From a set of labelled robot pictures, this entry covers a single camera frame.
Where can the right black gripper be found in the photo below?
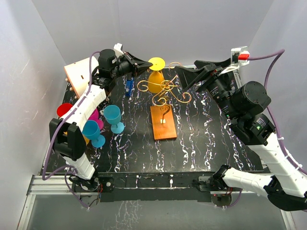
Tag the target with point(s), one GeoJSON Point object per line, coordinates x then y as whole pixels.
{"type": "Point", "coordinates": [190, 76]}

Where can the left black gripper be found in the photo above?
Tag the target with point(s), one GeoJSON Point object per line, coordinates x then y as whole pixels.
{"type": "Point", "coordinates": [136, 64]}

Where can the yellow wine glass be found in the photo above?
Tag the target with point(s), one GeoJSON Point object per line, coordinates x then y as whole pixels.
{"type": "Point", "coordinates": [86, 139]}
{"type": "Point", "coordinates": [156, 77]}

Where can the light blue wine glass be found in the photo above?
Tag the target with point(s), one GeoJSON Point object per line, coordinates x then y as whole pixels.
{"type": "Point", "coordinates": [112, 115]}

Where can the pink wine glass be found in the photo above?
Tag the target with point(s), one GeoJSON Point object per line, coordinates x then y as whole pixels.
{"type": "Point", "coordinates": [95, 117]}

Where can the teal wine glass back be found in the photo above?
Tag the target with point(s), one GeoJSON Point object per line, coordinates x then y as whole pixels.
{"type": "Point", "coordinates": [91, 130]}

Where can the red wine glass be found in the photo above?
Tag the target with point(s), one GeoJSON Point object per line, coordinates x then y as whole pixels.
{"type": "Point", "coordinates": [63, 109]}

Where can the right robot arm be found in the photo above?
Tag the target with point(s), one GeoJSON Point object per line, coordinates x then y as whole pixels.
{"type": "Point", "coordinates": [286, 187]}

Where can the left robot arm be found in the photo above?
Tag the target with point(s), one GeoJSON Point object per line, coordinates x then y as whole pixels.
{"type": "Point", "coordinates": [66, 137]}

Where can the wooden rack base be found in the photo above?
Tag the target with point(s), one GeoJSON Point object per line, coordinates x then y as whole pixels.
{"type": "Point", "coordinates": [163, 123]}

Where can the blue stapler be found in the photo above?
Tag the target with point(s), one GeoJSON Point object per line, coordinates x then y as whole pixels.
{"type": "Point", "coordinates": [129, 86]}

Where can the white cylindrical box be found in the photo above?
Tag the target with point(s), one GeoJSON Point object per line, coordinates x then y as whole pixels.
{"type": "Point", "coordinates": [78, 75]}

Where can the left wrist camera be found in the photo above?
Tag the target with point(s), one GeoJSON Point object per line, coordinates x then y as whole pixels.
{"type": "Point", "coordinates": [118, 49]}

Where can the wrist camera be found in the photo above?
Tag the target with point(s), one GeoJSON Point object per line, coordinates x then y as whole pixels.
{"type": "Point", "coordinates": [239, 58]}
{"type": "Point", "coordinates": [118, 49]}

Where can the gold wire glass rack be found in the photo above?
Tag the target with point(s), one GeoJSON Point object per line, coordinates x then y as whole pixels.
{"type": "Point", "coordinates": [161, 98]}

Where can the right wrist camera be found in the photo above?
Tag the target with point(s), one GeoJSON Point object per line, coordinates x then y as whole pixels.
{"type": "Point", "coordinates": [239, 58]}

